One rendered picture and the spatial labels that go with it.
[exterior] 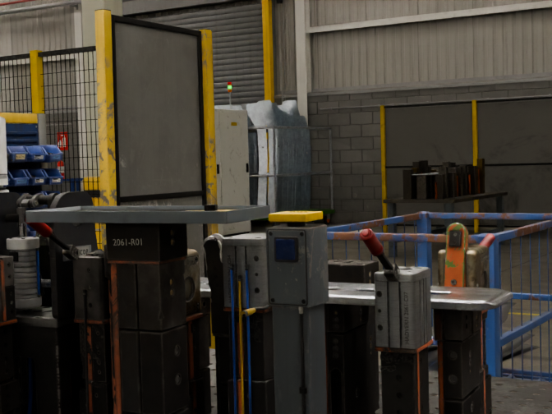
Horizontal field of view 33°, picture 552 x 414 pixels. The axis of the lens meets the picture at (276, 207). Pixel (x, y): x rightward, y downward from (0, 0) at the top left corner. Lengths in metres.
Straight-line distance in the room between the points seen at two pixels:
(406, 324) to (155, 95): 3.79
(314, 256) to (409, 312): 0.20
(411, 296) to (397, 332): 0.06
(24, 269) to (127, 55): 3.25
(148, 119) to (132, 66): 0.29
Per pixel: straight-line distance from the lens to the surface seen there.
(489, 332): 3.41
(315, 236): 1.32
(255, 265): 1.52
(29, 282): 1.78
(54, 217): 1.49
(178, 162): 5.25
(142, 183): 4.99
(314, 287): 1.32
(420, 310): 1.45
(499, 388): 2.23
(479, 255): 1.77
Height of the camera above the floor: 1.24
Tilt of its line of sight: 3 degrees down
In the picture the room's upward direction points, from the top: 2 degrees counter-clockwise
